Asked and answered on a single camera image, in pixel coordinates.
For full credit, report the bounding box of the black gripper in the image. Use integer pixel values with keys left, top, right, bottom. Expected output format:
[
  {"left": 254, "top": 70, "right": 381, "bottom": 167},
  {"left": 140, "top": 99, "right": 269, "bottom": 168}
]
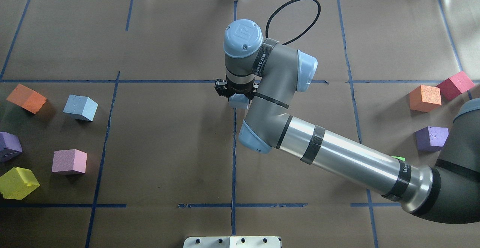
[{"left": 214, "top": 78, "right": 259, "bottom": 101}]

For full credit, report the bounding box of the light blue foam block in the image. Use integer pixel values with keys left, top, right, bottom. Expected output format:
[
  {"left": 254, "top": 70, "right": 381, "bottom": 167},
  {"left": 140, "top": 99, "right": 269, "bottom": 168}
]
[
  {"left": 228, "top": 94, "right": 250, "bottom": 110},
  {"left": 63, "top": 95, "right": 98, "bottom": 122}
]

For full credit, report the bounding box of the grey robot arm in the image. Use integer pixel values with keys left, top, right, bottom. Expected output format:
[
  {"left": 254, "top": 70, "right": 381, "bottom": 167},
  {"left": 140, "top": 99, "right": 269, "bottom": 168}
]
[{"left": 215, "top": 19, "right": 480, "bottom": 224}]

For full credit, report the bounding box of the pink foam block near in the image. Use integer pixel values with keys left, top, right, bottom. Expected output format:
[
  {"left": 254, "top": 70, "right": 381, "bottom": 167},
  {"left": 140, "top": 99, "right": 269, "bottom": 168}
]
[{"left": 51, "top": 149, "right": 87, "bottom": 175}]

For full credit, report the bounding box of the green foam block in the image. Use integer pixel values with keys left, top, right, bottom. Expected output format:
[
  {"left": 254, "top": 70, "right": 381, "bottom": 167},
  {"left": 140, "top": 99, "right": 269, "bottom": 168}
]
[{"left": 392, "top": 156, "right": 406, "bottom": 161}]

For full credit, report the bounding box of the orange foam block near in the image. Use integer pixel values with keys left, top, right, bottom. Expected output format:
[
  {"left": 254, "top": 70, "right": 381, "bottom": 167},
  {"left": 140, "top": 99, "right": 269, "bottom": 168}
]
[{"left": 6, "top": 84, "right": 47, "bottom": 114}]

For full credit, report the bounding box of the orange foam block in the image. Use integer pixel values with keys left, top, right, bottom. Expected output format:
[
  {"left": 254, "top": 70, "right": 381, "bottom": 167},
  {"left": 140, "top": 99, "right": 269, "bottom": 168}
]
[
  {"left": 6, "top": 84, "right": 47, "bottom": 114},
  {"left": 409, "top": 84, "right": 442, "bottom": 112}
]

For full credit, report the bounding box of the orange foam block far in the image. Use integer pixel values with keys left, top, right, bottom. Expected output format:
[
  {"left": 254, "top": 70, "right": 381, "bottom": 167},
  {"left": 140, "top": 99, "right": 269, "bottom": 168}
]
[{"left": 409, "top": 84, "right": 442, "bottom": 112}]

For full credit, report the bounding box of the purple foam block far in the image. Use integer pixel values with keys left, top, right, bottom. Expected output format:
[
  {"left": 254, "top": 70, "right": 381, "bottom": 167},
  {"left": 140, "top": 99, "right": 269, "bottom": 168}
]
[{"left": 414, "top": 126, "right": 449, "bottom": 152}]

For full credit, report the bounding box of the purple foam block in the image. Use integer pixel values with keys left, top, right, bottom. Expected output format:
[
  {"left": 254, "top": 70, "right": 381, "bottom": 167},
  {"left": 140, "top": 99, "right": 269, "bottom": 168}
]
[
  {"left": 414, "top": 126, "right": 449, "bottom": 152},
  {"left": 0, "top": 131, "right": 23, "bottom": 162}
]

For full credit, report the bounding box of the purple foam block near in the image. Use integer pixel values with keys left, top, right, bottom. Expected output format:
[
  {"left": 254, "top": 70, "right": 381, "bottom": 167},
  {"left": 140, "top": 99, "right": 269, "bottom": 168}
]
[{"left": 0, "top": 131, "right": 23, "bottom": 162}]

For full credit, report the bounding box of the yellow foam block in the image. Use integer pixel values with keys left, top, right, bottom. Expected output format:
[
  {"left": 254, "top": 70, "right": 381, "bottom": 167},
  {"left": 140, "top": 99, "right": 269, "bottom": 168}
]
[{"left": 0, "top": 167, "right": 41, "bottom": 200}]

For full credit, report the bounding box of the red foam block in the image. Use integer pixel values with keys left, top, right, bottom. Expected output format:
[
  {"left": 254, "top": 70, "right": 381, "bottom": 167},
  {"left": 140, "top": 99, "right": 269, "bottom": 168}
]
[{"left": 437, "top": 71, "right": 475, "bottom": 101}]

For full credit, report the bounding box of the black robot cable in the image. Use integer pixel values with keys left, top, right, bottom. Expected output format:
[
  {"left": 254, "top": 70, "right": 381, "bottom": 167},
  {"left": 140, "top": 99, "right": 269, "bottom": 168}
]
[{"left": 265, "top": 0, "right": 321, "bottom": 46}]

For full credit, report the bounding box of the white camera pole mount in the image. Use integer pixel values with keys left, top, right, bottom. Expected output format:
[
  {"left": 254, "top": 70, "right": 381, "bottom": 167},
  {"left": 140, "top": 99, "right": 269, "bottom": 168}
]
[{"left": 183, "top": 236, "right": 282, "bottom": 248}]

